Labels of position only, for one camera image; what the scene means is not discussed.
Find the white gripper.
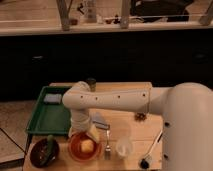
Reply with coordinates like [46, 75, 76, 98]
[69, 109, 100, 143]

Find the red yellow apple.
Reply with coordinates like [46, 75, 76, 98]
[81, 139, 94, 153]

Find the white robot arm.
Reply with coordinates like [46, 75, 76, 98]
[62, 81, 213, 171]

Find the red bowl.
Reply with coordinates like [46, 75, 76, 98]
[68, 132, 101, 162]

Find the dark brown bowl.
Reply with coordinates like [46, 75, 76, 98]
[30, 138, 59, 168]

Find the grey blue cloth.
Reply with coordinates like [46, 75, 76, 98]
[91, 112, 110, 130]

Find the silver fork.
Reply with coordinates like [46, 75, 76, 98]
[104, 130, 111, 160]

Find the clear plastic cup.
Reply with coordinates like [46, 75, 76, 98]
[115, 137, 133, 158]

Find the green plastic tray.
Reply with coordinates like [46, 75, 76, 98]
[26, 86, 71, 135]

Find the blue grey sponge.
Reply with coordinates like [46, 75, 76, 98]
[44, 94, 62, 104]

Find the small jar with dark lid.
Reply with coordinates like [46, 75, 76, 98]
[86, 78, 96, 92]

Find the green cucumber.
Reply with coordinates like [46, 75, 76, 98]
[41, 135, 54, 165]

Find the wooden chair leg middle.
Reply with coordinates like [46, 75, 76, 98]
[120, 0, 131, 29]

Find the black bag on floor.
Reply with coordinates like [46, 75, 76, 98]
[130, 0, 194, 23]

